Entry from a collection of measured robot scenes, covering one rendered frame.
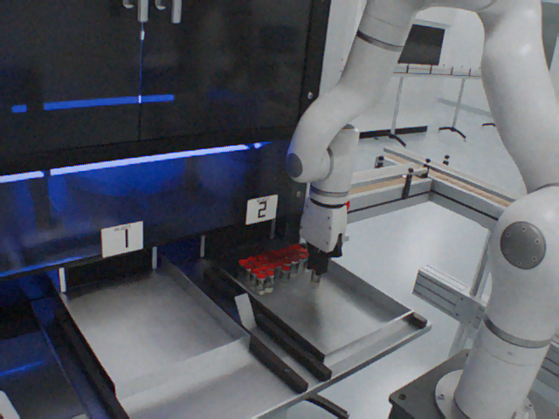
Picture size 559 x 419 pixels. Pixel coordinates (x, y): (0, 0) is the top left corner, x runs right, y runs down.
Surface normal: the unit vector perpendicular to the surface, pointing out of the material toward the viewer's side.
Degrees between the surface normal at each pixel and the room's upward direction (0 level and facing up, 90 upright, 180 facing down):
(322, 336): 0
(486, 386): 90
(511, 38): 37
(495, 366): 90
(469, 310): 90
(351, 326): 0
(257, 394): 0
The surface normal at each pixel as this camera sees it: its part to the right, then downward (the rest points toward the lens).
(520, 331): -0.44, 0.32
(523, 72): -0.21, 0.02
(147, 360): 0.11, -0.92
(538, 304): -0.40, 0.76
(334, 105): -0.30, -0.45
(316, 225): -0.77, 0.17
